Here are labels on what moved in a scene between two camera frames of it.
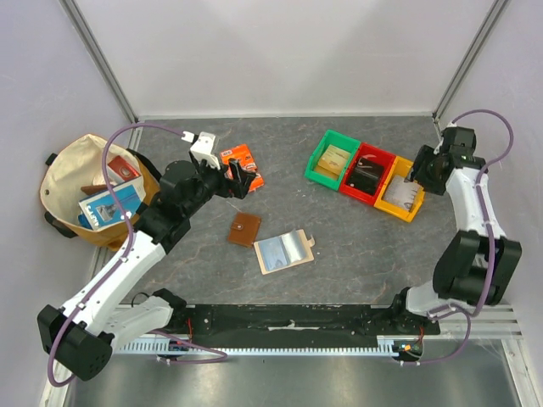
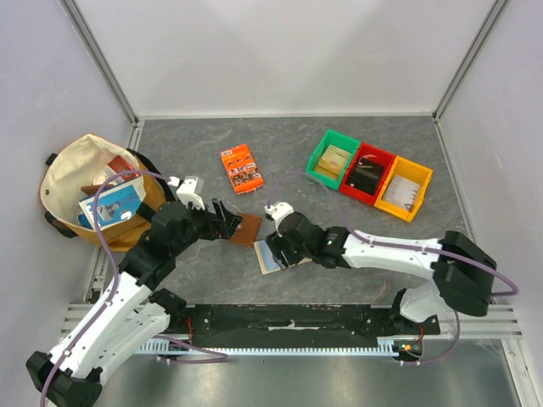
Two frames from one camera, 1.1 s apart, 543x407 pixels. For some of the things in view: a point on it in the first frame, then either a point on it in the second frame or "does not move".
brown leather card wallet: x=244 y=229 does not move
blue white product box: x=103 y=210 does not move
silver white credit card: x=400 y=192 does not move
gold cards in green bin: x=333 y=162 does not move
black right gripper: x=422 y=165 to x=279 y=248
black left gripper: x=241 y=181 to x=221 y=225
